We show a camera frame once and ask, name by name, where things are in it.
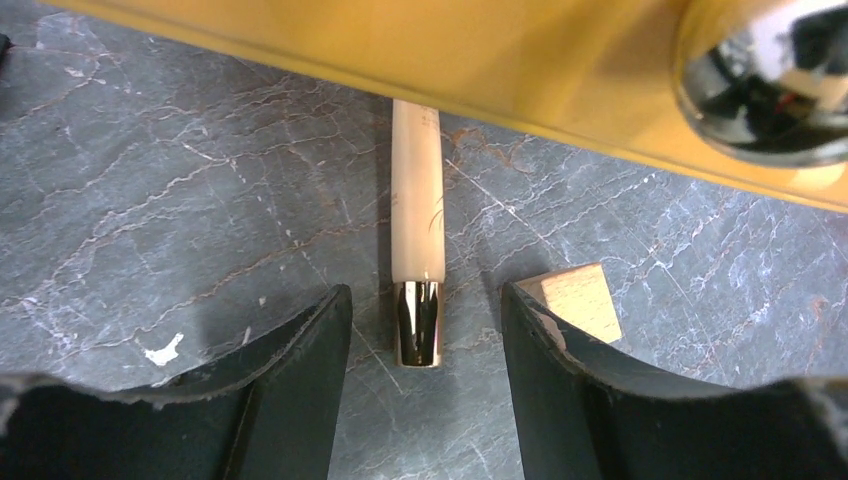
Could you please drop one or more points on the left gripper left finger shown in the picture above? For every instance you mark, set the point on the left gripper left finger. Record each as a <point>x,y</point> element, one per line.
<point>266,410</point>

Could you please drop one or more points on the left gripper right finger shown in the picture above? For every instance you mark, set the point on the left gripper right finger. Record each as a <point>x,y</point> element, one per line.
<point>585,410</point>

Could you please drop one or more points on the wooden handled makeup tool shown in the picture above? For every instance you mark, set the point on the wooden handled makeup tool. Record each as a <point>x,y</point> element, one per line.
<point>417,240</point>

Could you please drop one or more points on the small wooden cube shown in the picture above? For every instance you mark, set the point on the small wooden cube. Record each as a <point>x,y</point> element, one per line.
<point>579,295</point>

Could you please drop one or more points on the yellow drawer metal knob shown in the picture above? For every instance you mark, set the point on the yellow drawer metal knob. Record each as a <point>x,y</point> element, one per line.
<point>765,82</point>

